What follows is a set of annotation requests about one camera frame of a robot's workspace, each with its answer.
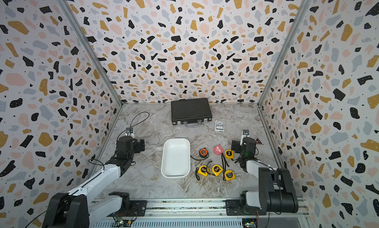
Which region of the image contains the yellow tape measure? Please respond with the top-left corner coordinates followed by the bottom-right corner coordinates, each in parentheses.
top-left (224, 170), bottom-right (235, 181)
top-left (212, 164), bottom-right (224, 177)
top-left (195, 165), bottom-right (208, 181)
top-left (224, 149), bottom-right (235, 160)

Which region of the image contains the pink tape measure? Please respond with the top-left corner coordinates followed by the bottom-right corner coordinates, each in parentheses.
top-left (213, 144), bottom-right (224, 156)

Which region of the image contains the orange black tape measure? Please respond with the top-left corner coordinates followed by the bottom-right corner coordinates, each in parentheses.
top-left (190, 148), bottom-right (209, 161)

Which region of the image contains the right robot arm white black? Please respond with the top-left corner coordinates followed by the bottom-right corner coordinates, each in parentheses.
top-left (231, 137), bottom-right (299, 215)

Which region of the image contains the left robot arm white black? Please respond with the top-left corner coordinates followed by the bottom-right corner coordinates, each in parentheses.
top-left (42, 136), bottom-right (145, 228)

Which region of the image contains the playing card deck box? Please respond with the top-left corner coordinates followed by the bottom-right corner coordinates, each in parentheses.
top-left (215, 120), bottom-right (225, 132)

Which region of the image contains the white plastic storage box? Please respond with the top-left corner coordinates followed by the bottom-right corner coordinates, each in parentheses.
top-left (161, 138), bottom-right (191, 179)

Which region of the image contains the black metal-trimmed carrying case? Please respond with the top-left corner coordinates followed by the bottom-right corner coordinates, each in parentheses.
top-left (170, 98), bottom-right (213, 125)

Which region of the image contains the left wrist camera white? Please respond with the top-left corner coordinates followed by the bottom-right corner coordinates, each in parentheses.
top-left (125, 127), bottom-right (134, 138)

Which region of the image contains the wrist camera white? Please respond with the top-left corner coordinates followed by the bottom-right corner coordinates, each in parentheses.
top-left (125, 127), bottom-right (134, 138)
top-left (240, 129), bottom-right (249, 145)

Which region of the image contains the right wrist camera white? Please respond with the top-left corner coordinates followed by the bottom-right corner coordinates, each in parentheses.
top-left (240, 129), bottom-right (249, 145)

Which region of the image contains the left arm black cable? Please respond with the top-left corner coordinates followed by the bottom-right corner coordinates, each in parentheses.
top-left (129, 111), bottom-right (150, 129)

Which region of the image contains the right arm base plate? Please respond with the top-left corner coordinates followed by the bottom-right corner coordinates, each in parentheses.
top-left (225, 199), bottom-right (266, 216)

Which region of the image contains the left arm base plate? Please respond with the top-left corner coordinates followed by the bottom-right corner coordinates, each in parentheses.
top-left (108, 200), bottom-right (148, 217)

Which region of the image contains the aluminium front rail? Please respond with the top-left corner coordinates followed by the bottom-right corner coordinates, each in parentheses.
top-left (78, 198), bottom-right (310, 226)

